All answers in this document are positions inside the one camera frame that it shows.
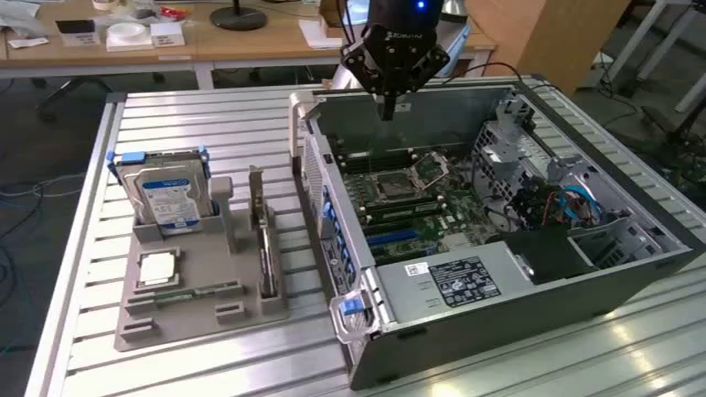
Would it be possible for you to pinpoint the black round lamp base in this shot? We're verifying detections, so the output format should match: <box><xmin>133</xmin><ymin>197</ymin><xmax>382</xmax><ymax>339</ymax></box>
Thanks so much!
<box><xmin>209</xmin><ymin>0</ymin><xmax>270</xmax><ymax>31</ymax></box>

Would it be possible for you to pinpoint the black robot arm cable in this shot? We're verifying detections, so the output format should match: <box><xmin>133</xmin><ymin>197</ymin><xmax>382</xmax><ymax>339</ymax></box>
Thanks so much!
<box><xmin>339</xmin><ymin>0</ymin><xmax>358</xmax><ymax>46</ymax></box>

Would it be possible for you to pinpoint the black and white box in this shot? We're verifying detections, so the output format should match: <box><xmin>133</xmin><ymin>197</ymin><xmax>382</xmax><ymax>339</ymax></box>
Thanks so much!
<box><xmin>55</xmin><ymin>19</ymin><xmax>103</xmax><ymax>47</ymax></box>

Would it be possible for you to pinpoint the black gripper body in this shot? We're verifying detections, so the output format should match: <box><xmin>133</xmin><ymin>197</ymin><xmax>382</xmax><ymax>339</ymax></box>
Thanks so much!
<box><xmin>361</xmin><ymin>0</ymin><xmax>444</xmax><ymax>95</ymax></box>

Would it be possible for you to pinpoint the green RAM stick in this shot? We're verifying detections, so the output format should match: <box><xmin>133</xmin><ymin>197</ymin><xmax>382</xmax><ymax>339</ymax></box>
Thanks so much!
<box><xmin>153</xmin><ymin>285</ymin><xmax>221</xmax><ymax>300</ymax></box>

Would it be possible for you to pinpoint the metal socket cover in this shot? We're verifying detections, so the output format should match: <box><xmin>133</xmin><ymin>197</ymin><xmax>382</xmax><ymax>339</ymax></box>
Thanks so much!
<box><xmin>410</xmin><ymin>149</ymin><xmax>452</xmax><ymax>188</ymax></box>

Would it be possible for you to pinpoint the grey parts rack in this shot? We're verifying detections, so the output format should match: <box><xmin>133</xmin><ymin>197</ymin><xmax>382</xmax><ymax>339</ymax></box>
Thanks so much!
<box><xmin>113</xmin><ymin>175</ymin><xmax>293</xmax><ymax>353</ymax></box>

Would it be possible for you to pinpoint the black RAM stick white label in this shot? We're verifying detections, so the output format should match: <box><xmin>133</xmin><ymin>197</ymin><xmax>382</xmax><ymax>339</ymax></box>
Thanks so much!
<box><xmin>364</xmin><ymin>198</ymin><xmax>446</xmax><ymax>224</ymax></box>

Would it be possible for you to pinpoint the silver CPU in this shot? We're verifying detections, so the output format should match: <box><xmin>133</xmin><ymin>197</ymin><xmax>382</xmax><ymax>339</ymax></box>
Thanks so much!
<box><xmin>137</xmin><ymin>252</ymin><xmax>177</xmax><ymax>286</ymax></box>

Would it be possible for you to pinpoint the black open PC case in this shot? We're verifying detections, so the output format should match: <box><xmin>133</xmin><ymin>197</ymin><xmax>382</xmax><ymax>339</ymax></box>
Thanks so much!
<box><xmin>289</xmin><ymin>74</ymin><xmax>706</xmax><ymax>392</ymax></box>

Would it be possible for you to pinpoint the black cable behind case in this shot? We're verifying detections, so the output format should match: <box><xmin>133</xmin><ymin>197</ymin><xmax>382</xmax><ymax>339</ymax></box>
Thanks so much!
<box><xmin>436</xmin><ymin>61</ymin><xmax>558</xmax><ymax>90</ymax></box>

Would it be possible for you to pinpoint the blue floor cable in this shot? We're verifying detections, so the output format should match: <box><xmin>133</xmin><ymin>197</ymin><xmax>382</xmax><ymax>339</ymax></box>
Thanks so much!
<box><xmin>0</xmin><ymin>181</ymin><xmax>46</xmax><ymax>356</ymax></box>

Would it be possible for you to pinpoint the CPU socket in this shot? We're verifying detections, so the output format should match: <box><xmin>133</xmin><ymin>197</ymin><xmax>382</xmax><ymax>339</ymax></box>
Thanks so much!
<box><xmin>373</xmin><ymin>169</ymin><xmax>424</xmax><ymax>203</ymax></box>

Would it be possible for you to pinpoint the white booklet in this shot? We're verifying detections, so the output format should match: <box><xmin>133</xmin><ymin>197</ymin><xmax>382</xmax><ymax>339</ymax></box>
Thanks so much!
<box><xmin>299</xmin><ymin>18</ymin><xmax>345</xmax><ymax>50</ymax></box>

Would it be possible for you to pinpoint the silver metal drive cage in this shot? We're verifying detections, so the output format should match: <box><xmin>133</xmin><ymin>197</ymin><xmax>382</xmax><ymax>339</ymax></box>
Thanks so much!
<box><xmin>474</xmin><ymin>93</ymin><xmax>602</xmax><ymax>199</ymax></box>

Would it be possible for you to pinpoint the white flat box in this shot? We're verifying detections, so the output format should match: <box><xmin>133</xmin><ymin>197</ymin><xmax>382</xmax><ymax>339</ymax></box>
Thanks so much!
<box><xmin>106</xmin><ymin>22</ymin><xmax>157</xmax><ymax>53</ymax></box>

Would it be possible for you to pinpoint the white labelled box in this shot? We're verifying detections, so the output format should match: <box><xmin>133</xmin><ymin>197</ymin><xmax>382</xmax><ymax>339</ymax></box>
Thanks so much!
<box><xmin>150</xmin><ymin>22</ymin><xmax>187</xmax><ymax>49</ymax></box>

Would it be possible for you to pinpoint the silver chipset heatsink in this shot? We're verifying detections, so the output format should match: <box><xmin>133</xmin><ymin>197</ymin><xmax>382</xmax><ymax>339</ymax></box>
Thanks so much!
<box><xmin>444</xmin><ymin>234</ymin><xmax>477</xmax><ymax>251</ymax></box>

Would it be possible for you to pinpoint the brown cardboard box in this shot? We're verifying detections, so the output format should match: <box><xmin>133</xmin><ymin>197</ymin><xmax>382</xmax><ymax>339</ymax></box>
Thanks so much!
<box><xmin>321</xmin><ymin>0</ymin><xmax>347</xmax><ymax>22</ymax></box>

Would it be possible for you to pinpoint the silver disk bay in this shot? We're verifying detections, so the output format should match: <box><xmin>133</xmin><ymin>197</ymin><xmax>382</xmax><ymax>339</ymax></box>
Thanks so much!
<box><xmin>566</xmin><ymin>208</ymin><xmax>669</xmax><ymax>270</ymax></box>

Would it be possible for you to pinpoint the wooden desk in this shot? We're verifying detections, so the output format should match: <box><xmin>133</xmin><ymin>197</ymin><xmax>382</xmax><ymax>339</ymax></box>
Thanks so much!
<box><xmin>0</xmin><ymin>0</ymin><xmax>201</xmax><ymax>79</ymax></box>
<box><xmin>195</xmin><ymin>0</ymin><xmax>498</xmax><ymax>79</ymax></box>

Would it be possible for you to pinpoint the clear plastic bag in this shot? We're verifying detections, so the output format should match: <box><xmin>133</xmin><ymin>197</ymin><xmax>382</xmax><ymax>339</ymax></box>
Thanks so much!
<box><xmin>0</xmin><ymin>0</ymin><xmax>55</xmax><ymax>38</ymax></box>

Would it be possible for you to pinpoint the blue expansion slot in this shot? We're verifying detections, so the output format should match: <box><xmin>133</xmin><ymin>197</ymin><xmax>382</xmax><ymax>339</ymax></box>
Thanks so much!
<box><xmin>366</xmin><ymin>229</ymin><xmax>421</xmax><ymax>246</ymax></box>

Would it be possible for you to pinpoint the graphics card black fan shroud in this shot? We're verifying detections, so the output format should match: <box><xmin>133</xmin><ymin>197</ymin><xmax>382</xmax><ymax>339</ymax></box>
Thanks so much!
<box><xmin>247</xmin><ymin>165</ymin><xmax>281</xmax><ymax>299</ymax></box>

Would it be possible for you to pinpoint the white table frame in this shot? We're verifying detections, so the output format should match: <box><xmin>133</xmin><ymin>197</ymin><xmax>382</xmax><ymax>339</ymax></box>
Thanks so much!
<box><xmin>604</xmin><ymin>0</ymin><xmax>706</xmax><ymax>112</ymax></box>

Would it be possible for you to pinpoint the blue wire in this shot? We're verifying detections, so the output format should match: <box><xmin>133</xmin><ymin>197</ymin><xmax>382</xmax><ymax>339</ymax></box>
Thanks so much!
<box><xmin>554</xmin><ymin>185</ymin><xmax>602</xmax><ymax>227</ymax></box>

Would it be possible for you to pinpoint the clear case handle blue latch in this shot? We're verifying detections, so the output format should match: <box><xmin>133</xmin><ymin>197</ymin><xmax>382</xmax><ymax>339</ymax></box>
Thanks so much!
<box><xmin>329</xmin><ymin>289</ymin><xmax>382</xmax><ymax>344</ymax></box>

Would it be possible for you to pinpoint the hard disk blue bracket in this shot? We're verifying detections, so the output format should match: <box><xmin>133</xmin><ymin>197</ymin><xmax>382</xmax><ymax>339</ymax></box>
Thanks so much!
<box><xmin>106</xmin><ymin>145</ymin><xmax>214</xmax><ymax>237</ymax></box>

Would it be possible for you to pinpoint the grey power supply unit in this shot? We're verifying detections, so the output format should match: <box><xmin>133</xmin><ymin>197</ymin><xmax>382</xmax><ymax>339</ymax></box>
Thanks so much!
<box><xmin>374</xmin><ymin>242</ymin><xmax>540</xmax><ymax>323</ymax></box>

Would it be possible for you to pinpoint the green motherboard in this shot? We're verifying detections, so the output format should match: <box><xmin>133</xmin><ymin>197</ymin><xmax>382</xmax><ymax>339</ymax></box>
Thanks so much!
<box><xmin>327</xmin><ymin>138</ymin><xmax>513</xmax><ymax>265</ymax></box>

